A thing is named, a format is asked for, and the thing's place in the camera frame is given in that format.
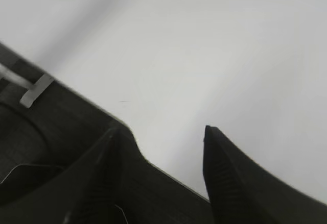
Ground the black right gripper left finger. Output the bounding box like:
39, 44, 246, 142
1, 128, 120, 223

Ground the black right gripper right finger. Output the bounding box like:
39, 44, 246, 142
203, 126, 326, 223

